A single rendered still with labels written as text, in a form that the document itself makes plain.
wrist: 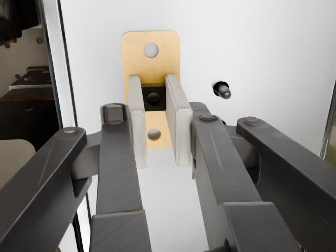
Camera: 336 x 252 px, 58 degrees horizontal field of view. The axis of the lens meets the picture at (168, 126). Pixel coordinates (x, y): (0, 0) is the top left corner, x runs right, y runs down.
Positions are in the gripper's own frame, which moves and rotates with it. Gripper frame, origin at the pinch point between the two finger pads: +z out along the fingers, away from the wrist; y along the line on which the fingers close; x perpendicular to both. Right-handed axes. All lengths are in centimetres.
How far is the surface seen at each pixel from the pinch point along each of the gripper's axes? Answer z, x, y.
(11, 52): 34.6, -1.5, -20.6
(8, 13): 4.0, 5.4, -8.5
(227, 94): 2.9, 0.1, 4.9
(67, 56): 4.6, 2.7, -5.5
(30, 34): 34.6, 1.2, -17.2
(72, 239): 4.6, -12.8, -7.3
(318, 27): 4.6, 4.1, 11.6
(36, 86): 24.2, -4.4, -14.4
